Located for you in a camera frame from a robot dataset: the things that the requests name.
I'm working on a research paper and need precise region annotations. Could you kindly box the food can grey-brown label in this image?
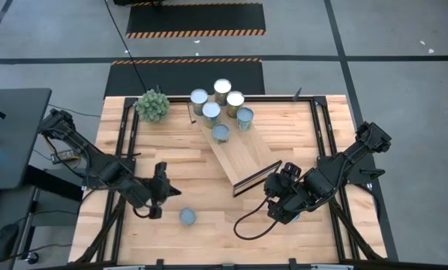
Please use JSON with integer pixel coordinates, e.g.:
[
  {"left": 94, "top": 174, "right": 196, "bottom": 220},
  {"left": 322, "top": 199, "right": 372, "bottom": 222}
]
[{"left": 212, "top": 78, "right": 233, "bottom": 107}]

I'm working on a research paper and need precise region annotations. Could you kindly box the small electronics box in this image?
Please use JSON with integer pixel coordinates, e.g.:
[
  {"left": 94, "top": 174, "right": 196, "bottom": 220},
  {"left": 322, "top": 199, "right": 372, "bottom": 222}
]
[{"left": 50, "top": 149, "right": 80, "bottom": 163}]

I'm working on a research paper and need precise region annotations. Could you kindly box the black computer mouse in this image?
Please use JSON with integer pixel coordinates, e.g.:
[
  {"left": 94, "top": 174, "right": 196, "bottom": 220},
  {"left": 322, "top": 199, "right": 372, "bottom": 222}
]
[{"left": 0, "top": 223, "right": 20, "bottom": 262}]

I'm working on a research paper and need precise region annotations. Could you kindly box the food can white-green label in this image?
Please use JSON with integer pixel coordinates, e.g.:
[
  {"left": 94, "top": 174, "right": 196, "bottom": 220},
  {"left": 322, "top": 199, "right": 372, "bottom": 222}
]
[{"left": 236, "top": 106, "right": 255, "bottom": 132}]

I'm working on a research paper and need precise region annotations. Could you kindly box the food can yellow-green label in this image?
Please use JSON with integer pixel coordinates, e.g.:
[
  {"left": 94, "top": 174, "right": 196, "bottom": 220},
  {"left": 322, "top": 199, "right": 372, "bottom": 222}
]
[{"left": 225, "top": 90, "right": 245, "bottom": 119}]

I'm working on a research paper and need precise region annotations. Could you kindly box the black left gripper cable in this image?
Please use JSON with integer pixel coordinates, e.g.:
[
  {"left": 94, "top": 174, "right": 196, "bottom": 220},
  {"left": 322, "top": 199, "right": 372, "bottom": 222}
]
[{"left": 132, "top": 204, "right": 153, "bottom": 219}]

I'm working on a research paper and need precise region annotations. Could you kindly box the black aluminium table frame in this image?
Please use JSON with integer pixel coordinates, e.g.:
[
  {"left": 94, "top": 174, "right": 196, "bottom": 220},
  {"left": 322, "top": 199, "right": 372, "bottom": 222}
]
[{"left": 73, "top": 95, "right": 388, "bottom": 269}]

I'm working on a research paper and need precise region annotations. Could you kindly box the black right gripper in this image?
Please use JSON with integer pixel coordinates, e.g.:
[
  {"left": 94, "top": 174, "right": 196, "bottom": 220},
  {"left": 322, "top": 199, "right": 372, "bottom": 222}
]
[{"left": 263, "top": 161, "right": 317, "bottom": 226}]

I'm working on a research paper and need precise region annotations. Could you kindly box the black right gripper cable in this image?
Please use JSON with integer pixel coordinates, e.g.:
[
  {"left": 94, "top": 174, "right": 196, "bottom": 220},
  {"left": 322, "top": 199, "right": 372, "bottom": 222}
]
[{"left": 233, "top": 194, "right": 279, "bottom": 241}]

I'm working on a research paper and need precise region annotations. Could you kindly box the small green potted plant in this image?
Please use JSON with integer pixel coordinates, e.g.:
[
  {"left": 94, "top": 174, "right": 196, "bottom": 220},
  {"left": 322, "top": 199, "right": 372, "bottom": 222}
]
[{"left": 133, "top": 88, "right": 171, "bottom": 124}]

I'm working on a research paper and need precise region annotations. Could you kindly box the carrots can blue-yellow label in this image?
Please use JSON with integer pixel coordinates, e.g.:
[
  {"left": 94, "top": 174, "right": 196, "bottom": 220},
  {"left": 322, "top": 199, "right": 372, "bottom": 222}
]
[{"left": 201, "top": 100, "right": 222, "bottom": 130}]

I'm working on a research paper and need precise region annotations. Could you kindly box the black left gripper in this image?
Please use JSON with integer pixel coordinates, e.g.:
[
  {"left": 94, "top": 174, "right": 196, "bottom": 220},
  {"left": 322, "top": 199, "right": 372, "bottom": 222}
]
[{"left": 148, "top": 160, "right": 182, "bottom": 221}]

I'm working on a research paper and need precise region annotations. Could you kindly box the dark grey desk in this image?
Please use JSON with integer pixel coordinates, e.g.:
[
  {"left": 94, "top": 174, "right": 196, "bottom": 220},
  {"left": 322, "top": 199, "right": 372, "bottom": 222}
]
[{"left": 0, "top": 88, "right": 53, "bottom": 191}]

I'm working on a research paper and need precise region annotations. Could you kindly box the short beef can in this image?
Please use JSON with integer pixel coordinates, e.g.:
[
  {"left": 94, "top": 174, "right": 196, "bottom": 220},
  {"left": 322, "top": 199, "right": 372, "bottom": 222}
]
[{"left": 211, "top": 123, "right": 231, "bottom": 145}]

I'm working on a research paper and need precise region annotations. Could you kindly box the teal tuna can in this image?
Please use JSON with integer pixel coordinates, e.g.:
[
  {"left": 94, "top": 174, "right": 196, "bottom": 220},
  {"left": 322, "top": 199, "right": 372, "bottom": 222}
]
[{"left": 179, "top": 207, "right": 198, "bottom": 227}]

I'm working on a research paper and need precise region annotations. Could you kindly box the black hazard-striped floor mat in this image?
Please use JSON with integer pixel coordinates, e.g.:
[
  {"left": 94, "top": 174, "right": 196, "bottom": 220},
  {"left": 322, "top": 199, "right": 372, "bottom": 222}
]
[
  {"left": 104, "top": 58, "right": 266, "bottom": 98},
  {"left": 125, "top": 1, "right": 266, "bottom": 39}
]

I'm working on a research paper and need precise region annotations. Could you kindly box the peas can blue-yellow label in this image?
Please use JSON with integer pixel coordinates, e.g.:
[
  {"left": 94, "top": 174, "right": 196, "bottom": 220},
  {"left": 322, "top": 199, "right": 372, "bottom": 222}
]
[{"left": 189, "top": 88, "right": 209, "bottom": 116}]

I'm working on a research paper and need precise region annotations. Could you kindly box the black floor cable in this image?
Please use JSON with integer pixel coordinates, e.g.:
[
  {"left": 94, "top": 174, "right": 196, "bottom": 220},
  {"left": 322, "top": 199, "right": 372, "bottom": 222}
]
[{"left": 104, "top": 0, "right": 149, "bottom": 93}]

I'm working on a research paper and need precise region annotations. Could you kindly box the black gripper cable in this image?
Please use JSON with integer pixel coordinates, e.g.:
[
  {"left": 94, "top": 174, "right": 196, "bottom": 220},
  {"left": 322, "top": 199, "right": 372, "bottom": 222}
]
[
  {"left": 233, "top": 194, "right": 279, "bottom": 241},
  {"left": 132, "top": 204, "right": 153, "bottom": 219}
]

